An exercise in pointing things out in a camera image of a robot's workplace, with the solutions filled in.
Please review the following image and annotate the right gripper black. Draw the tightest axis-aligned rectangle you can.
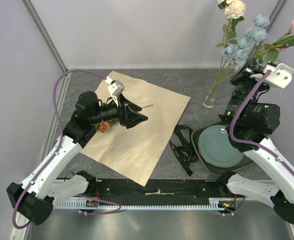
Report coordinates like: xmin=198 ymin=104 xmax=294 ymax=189
xmin=222 ymin=57 xmax=271 ymax=120

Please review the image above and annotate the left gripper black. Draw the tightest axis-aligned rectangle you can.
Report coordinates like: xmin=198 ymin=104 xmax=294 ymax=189
xmin=90 ymin=93 xmax=148 ymax=129

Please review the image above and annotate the orange rose flower stem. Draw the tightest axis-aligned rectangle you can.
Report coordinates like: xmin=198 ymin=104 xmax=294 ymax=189
xmin=98 ymin=104 xmax=154 ymax=134

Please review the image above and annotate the orange wrapping paper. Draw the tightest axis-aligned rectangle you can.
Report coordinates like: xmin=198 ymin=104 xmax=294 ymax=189
xmin=81 ymin=71 xmax=190 ymax=186

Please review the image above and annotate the light blue flower stem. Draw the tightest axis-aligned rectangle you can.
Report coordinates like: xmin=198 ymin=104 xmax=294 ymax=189
xmin=207 ymin=14 xmax=270 ymax=102

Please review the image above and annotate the black ribbon gold lettering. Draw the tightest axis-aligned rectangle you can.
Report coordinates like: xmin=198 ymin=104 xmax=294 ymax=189
xmin=169 ymin=124 xmax=198 ymax=176

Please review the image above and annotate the cream white rose stem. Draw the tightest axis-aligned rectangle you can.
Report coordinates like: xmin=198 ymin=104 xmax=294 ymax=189
xmin=207 ymin=0 xmax=246 ymax=101

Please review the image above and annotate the pink peony flower stem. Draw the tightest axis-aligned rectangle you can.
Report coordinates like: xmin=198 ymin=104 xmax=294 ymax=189
xmin=204 ymin=19 xmax=294 ymax=96

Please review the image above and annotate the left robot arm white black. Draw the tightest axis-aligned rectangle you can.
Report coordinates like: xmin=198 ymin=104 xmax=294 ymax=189
xmin=7 ymin=91 xmax=148 ymax=226

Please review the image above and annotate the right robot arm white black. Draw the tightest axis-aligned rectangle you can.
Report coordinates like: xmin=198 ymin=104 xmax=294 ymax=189
xmin=216 ymin=62 xmax=294 ymax=225

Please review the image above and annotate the clear glass vase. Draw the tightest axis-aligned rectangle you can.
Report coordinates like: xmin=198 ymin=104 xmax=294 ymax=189
xmin=202 ymin=96 xmax=215 ymax=109

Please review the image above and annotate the blue-grey ceramic plate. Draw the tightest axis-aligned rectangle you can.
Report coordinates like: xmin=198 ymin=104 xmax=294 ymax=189
xmin=198 ymin=124 xmax=244 ymax=168

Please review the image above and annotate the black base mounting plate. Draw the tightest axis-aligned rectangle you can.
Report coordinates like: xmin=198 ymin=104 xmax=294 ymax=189
xmin=85 ymin=178 xmax=234 ymax=205

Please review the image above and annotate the dark green tray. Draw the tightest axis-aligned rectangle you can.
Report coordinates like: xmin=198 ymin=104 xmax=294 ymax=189
xmin=191 ymin=121 xmax=253 ymax=176

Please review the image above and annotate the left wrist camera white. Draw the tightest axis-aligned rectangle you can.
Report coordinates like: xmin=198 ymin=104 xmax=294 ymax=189
xmin=105 ymin=77 xmax=125 ymax=106

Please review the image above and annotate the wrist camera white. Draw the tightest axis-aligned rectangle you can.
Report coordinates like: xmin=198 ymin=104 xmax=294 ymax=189
xmin=105 ymin=77 xmax=125 ymax=106
xmin=250 ymin=63 xmax=294 ymax=89

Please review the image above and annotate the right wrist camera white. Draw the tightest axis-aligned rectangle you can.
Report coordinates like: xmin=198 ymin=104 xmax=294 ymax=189
xmin=250 ymin=63 xmax=294 ymax=89

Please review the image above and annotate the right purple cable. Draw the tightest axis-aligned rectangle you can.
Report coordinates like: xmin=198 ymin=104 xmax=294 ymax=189
xmin=219 ymin=70 xmax=294 ymax=217

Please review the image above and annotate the purple cable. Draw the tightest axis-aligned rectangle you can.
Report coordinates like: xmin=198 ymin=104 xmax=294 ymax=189
xmin=219 ymin=70 xmax=294 ymax=217
xmin=13 ymin=69 xmax=122 ymax=230

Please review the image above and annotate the right aluminium frame post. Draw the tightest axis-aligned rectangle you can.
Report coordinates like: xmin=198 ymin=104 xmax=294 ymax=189
xmin=270 ymin=0 xmax=287 ymax=19

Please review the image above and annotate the aluminium frame post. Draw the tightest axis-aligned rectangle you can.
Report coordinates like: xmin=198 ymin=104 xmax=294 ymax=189
xmin=270 ymin=0 xmax=287 ymax=19
xmin=20 ymin=0 xmax=70 ymax=75

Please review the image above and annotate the grey slotted cable duct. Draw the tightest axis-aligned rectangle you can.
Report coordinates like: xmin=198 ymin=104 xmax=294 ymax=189
xmin=55 ymin=198 xmax=225 ymax=211

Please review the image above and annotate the left aluminium frame post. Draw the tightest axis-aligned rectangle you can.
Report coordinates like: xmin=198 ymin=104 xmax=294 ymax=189
xmin=20 ymin=0 xmax=70 ymax=75

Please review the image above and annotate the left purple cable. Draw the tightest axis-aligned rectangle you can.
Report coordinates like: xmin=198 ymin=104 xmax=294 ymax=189
xmin=13 ymin=69 xmax=122 ymax=230

